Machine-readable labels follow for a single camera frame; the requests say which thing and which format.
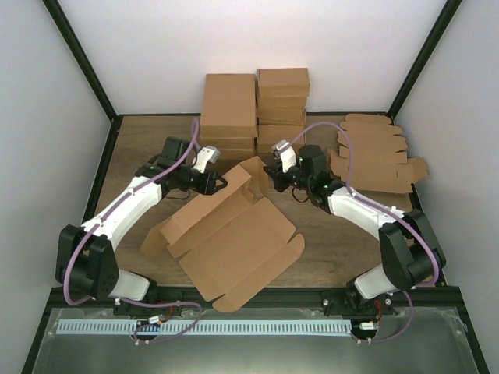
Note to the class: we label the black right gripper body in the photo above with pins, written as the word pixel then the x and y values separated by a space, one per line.
pixel 279 177

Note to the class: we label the black aluminium front rail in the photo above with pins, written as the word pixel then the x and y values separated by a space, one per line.
pixel 310 297

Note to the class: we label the black right frame post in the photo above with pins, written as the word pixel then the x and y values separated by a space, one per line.
pixel 432 40

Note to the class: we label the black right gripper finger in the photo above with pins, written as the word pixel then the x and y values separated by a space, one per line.
pixel 280 184
pixel 273 171

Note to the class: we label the clear plastic sheet cover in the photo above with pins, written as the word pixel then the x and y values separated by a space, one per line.
pixel 422 340

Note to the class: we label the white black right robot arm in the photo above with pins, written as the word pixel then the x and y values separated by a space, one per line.
pixel 410 251

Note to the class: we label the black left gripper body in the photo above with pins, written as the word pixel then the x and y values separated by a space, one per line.
pixel 204 188

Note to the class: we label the black left frame post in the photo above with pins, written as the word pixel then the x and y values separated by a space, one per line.
pixel 64 27

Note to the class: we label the light blue slotted cable duct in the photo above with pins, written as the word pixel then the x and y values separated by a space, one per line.
pixel 321 328

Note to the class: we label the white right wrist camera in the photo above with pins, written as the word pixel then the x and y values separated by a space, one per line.
pixel 285 155

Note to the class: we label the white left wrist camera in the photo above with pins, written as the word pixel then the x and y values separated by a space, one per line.
pixel 207 155

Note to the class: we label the pile of flat cardboard blanks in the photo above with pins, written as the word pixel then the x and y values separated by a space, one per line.
pixel 374 132

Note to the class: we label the black frame post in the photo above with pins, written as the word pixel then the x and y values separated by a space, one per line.
pixel 432 40
pixel 64 27

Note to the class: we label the large cardboard box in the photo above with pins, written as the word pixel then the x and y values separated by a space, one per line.
pixel 232 244

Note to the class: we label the top flat cardboard blank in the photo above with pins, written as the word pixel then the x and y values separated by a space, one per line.
pixel 378 177

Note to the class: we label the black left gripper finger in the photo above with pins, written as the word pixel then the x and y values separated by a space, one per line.
pixel 219 178
pixel 219 185

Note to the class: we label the top left stacked cardboard box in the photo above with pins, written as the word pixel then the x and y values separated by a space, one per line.
pixel 229 107

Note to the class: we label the front right folded cardboard box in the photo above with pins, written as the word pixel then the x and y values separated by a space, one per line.
pixel 269 135

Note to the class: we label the top right stacked cardboard box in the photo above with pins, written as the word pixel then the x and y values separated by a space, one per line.
pixel 283 82

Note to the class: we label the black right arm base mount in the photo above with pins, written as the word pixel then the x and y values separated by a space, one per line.
pixel 348 303

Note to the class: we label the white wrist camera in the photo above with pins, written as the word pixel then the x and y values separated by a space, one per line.
pixel 285 155
pixel 207 155

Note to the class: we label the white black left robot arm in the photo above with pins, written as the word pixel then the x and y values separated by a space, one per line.
pixel 86 254

